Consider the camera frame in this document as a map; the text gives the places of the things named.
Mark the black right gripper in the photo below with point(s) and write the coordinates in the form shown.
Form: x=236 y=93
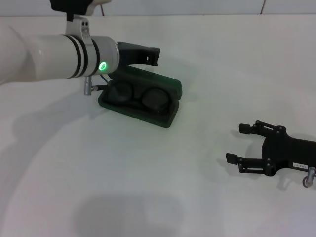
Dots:
x=288 y=153

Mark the black glasses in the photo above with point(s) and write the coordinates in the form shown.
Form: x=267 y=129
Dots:
x=155 y=98

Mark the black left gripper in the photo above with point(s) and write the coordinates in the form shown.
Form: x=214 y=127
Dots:
x=132 y=55

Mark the green glasses case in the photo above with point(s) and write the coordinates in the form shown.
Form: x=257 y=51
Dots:
x=158 y=81

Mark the wrist camera with white bracket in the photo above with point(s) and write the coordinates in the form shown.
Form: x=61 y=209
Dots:
x=69 y=6

